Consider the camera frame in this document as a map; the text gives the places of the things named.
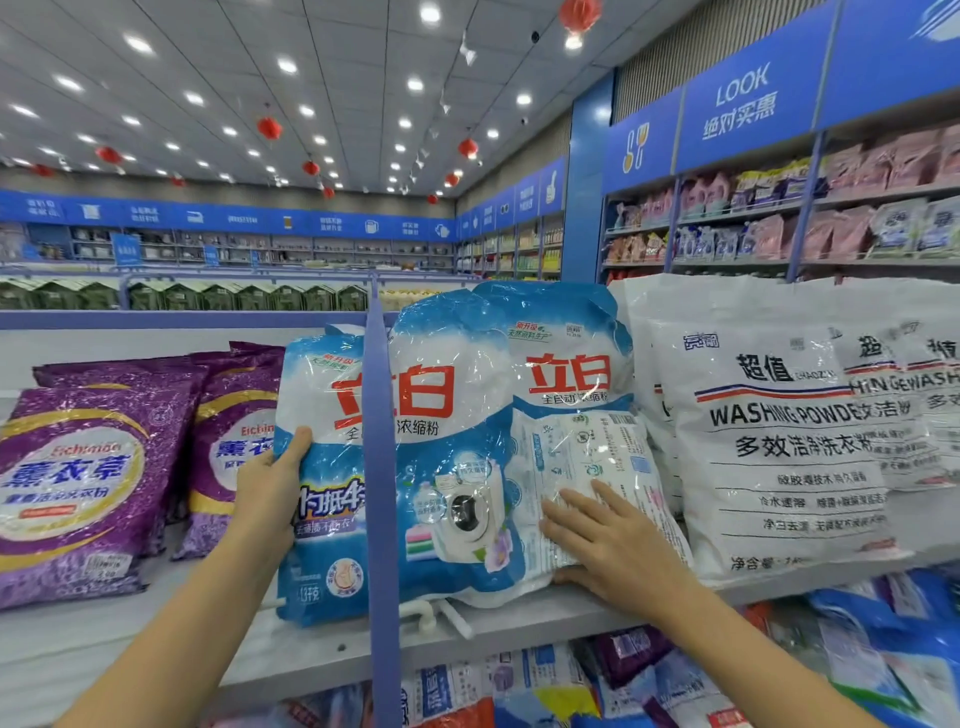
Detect person's right hand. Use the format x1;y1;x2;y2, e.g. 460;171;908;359
540;480;707;632

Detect person's left hand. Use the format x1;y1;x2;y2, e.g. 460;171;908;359
225;427;314;564

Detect purple lavender detergent bag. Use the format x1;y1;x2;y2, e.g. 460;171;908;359
30;342;287;395
0;367;204;609
172;352;287;560

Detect grey metal shelf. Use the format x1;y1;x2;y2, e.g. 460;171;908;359
0;270;960;722

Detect person's right forearm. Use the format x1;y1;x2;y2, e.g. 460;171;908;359
652;585;887;728

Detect row of green boxes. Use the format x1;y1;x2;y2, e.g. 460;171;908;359
0;277;369;314

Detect row of cream containers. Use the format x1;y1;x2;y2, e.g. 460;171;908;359
375;282;482;311

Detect rows of small red lanterns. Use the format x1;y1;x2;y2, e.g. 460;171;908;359
30;112;482;197

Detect blue pillar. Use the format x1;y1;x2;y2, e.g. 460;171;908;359
562;75;617;284

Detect rows of round ceiling lights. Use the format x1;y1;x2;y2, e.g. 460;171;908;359
0;0;587;189

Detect large red paper lantern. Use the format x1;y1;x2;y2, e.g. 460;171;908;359
559;0;605;35

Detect blue wall sign band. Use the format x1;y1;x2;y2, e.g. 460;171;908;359
0;187;459;245

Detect wall shelf of detergent bottles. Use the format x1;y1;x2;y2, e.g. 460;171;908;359
457;127;960;279

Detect blue wall shelving unit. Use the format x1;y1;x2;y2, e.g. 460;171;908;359
454;0;960;287

